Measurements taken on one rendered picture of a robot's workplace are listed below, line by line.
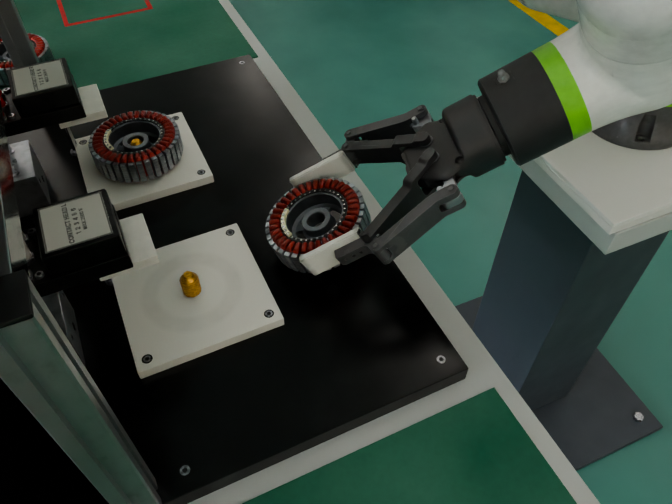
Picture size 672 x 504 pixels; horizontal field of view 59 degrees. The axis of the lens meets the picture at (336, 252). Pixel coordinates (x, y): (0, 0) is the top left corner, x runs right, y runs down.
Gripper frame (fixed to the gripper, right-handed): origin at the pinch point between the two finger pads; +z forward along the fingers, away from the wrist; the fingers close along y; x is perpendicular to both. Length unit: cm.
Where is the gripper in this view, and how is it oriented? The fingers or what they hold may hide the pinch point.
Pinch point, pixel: (315, 217)
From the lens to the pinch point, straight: 63.4
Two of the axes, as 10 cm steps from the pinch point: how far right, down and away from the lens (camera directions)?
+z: -8.6, 4.2, 3.0
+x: -5.0, -5.2, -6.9
